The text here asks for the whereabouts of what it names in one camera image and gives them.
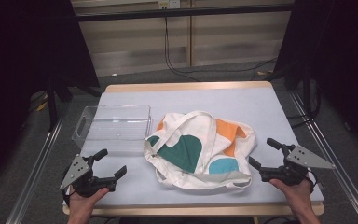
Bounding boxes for white wall power outlet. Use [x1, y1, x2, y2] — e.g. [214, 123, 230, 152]
[158, 0, 181, 10]

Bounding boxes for black horizontal bar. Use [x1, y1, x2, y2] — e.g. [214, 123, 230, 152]
[74, 4, 295, 22]

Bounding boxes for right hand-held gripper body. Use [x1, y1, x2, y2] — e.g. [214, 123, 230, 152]
[259, 144, 337, 187]

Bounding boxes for person's left hand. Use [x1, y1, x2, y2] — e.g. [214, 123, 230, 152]
[69, 187, 110, 217]

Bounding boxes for white tote bag coloured patches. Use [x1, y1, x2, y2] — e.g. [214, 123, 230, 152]
[143, 110, 258, 191]

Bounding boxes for metal floor rail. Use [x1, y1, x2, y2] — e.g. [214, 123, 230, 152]
[288, 91, 358, 224]
[5, 115, 67, 224]

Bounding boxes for clear plastic container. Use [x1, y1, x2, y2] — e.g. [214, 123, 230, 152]
[71, 105, 154, 157]

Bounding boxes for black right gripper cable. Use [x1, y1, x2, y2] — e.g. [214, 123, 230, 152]
[306, 169, 320, 191]

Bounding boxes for black curtain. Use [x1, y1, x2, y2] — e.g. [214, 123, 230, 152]
[0, 0, 101, 194]
[274, 0, 358, 150]

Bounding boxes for pale blue table mat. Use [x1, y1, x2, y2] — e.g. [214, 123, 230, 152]
[63, 88, 324, 207]

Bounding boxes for black wall cable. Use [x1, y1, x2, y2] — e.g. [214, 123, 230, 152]
[163, 16, 278, 84]

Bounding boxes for black metal stand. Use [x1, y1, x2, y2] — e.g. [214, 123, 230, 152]
[46, 73, 76, 133]
[283, 60, 323, 129]

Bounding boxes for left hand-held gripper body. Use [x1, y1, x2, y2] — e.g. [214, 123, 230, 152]
[59, 154, 117, 198]

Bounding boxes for person's right hand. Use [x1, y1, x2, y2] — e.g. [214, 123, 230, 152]
[268, 177, 314, 217]

